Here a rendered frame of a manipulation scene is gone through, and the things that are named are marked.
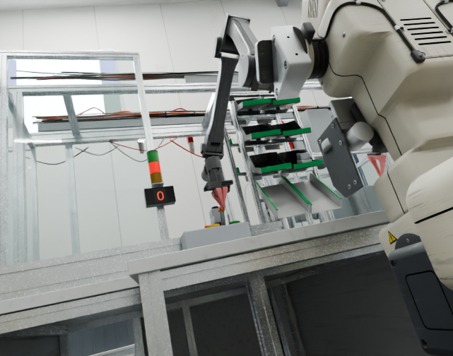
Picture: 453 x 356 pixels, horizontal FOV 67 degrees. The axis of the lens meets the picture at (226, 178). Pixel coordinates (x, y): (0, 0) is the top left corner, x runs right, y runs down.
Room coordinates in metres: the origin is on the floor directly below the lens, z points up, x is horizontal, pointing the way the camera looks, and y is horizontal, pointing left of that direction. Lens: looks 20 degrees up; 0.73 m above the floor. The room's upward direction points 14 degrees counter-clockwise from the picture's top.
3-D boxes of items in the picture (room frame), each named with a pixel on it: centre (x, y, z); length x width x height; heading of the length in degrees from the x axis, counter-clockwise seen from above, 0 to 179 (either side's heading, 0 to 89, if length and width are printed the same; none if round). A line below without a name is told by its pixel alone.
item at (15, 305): (1.71, 0.22, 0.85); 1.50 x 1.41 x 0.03; 110
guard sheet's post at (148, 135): (1.36, 0.30, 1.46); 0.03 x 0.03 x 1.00; 20
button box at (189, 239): (1.06, 0.07, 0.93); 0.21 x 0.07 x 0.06; 110
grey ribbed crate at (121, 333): (3.00, 1.36, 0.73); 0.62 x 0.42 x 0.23; 110
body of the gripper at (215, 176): (1.20, 0.04, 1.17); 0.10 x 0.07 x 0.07; 111
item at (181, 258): (1.14, -0.12, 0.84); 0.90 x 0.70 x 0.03; 103
